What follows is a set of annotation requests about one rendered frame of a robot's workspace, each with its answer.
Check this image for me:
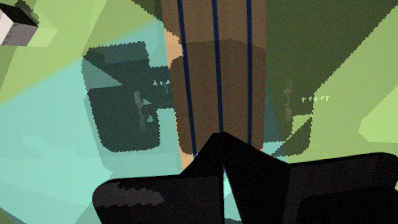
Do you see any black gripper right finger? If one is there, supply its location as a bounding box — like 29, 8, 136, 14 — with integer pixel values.
220, 132, 398, 224

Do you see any grey cube with white face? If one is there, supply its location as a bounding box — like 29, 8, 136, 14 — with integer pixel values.
0, 3, 38, 47

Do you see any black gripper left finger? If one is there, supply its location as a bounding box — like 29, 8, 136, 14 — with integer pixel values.
92, 133, 225, 224

